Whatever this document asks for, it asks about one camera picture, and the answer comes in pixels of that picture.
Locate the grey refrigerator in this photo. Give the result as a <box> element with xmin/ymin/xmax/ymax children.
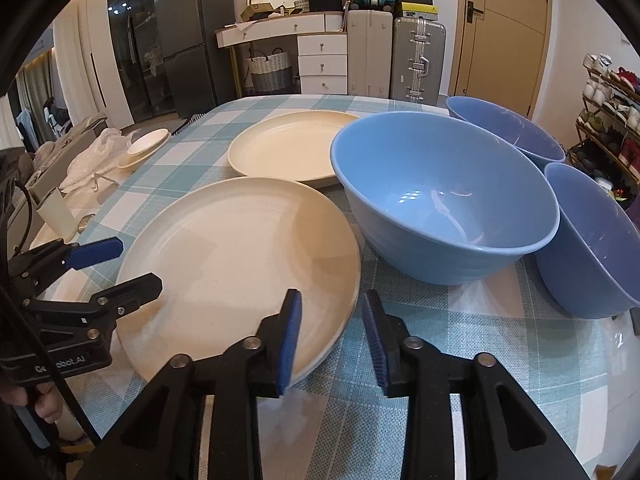
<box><xmin>152</xmin><ymin>0</ymin><xmax>236</xmax><ymax>118</ymax></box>

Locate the person's left hand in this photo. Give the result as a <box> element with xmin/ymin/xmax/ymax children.
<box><xmin>0</xmin><ymin>380</ymin><xmax>66</xmax><ymax>426</ymax></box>

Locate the white curtain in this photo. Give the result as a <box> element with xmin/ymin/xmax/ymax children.
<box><xmin>52</xmin><ymin>0</ymin><xmax>111</xmax><ymax>126</ymax></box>

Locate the yellow black shoe box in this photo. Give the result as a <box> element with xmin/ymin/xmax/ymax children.
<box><xmin>400</xmin><ymin>2</ymin><xmax>440</xmax><ymax>22</ymax></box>

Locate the wicker basket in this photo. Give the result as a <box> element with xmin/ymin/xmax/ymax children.
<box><xmin>246</xmin><ymin>47</ymin><xmax>295</xmax><ymax>95</ymax></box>

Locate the beige suitcase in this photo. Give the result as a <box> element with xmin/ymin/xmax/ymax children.
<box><xmin>346</xmin><ymin>9</ymin><xmax>394</xmax><ymax>98</ymax></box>

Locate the white plastic bag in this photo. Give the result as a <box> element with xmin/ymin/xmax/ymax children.
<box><xmin>65</xmin><ymin>127</ymin><xmax>133</xmax><ymax>193</ymax></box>

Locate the white dresser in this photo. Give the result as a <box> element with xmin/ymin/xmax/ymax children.
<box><xmin>216</xmin><ymin>12</ymin><xmax>349</xmax><ymax>97</ymax></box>

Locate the blue bowl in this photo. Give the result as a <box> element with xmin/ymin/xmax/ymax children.
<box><xmin>535</xmin><ymin>161</ymin><xmax>640</xmax><ymax>320</ymax></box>
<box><xmin>446</xmin><ymin>95</ymin><xmax>567</xmax><ymax>171</ymax></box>
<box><xmin>329</xmin><ymin>111</ymin><xmax>561</xmax><ymax>286</ymax></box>

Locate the checked teal white tablecloth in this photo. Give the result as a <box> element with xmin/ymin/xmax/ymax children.
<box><xmin>30</xmin><ymin>94</ymin><xmax>621</xmax><ymax>480</ymax></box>

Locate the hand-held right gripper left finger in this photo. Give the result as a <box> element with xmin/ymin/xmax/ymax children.
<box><xmin>75</xmin><ymin>289</ymin><xmax>304</xmax><ymax>480</ymax></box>

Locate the white plastic container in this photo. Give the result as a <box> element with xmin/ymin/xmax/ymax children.
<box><xmin>32</xmin><ymin>187</ymin><xmax>81</xmax><ymax>236</ymax></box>

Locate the small cardboard box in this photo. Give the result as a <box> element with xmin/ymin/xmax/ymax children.
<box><xmin>240</xmin><ymin>2</ymin><xmax>276</xmax><ymax>22</ymax></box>

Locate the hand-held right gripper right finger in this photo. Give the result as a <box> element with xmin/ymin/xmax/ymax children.
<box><xmin>361</xmin><ymin>290</ymin><xmax>593</xmax><ymax>480</ymax></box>

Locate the silver suitcase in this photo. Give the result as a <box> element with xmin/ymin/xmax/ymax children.
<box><xmin>391</xmin><ymin>16</ymin><xmax>447</xmax><ymax>106</ymax></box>

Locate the wooden shoe rack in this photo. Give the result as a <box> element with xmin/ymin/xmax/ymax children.
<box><xmin>567</xmin><ymin>55</ymin><xmax>640</xmax><ymax>211</ymax></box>

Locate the black glossy cabinet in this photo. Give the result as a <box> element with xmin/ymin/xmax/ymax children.
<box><xmin>107</xmin><ymin>0</ymin><xmax>176</xmax><ymax>126</ymax></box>

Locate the wooden door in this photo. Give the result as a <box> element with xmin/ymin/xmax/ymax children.
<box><xmin>450</xmin><ymin>0</ymin><xmax>551</xmax><ymax>118</ymax></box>

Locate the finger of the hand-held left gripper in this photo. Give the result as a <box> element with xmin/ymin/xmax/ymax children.
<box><xmin>22</xmin><ymin>274</ymin><xmax>164</xmax><ymax>356</ymax></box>
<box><xmin>7</xmin><ymin>238</ymin><xmax>124</xmax><ymax>286</ymax></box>

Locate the black cable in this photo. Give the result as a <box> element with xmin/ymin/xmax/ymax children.
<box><xmin>10</xmin><ymin>180</ymin><xmax>103</xmax><ymax>448</ymax></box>

